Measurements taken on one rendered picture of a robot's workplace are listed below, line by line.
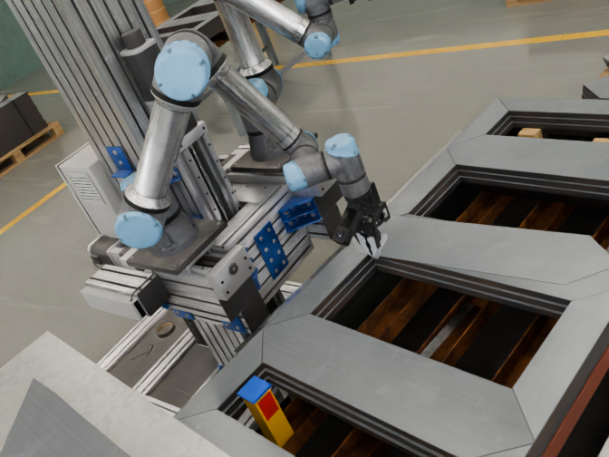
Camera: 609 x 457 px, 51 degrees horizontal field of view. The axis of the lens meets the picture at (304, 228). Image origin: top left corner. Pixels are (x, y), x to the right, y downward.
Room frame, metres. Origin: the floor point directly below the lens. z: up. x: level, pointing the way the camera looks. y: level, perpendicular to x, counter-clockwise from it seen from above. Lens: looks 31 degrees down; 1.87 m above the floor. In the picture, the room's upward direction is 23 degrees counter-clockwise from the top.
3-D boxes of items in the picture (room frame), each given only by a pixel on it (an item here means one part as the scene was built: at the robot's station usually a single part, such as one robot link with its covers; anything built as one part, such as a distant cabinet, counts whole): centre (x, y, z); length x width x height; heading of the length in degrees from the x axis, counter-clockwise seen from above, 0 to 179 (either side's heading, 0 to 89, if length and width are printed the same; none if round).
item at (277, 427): (1.10, 0.25, 0.78); 0.05 x 0.05 x 0.19; 35
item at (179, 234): (1.63, 0.36, 1.09); 0.15 x 0.15 x 0.10
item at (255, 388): (1.10, 0.25, 0.88); 0.06 x 0.06 x 0.02; 35
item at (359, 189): (1.42, -0.16, 1.10); 0.08 x 0.08 x 0.05
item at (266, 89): (1.97, -0.01, 1.20); 0.13 x 0.12 x 0.14; 159
